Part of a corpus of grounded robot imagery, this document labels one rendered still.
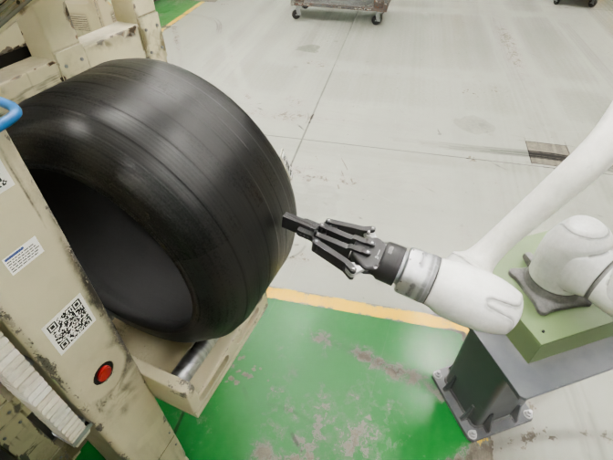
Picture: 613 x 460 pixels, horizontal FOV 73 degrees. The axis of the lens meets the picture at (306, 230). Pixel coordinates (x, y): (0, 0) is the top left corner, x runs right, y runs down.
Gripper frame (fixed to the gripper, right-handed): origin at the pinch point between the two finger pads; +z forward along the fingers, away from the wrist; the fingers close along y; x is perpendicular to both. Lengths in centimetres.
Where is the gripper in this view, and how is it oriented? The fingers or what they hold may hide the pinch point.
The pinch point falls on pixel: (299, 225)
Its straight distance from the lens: 79.2
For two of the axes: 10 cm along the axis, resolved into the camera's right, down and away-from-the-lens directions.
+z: -9.1, -3.8, 2.0
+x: -1.3, 6.8, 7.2
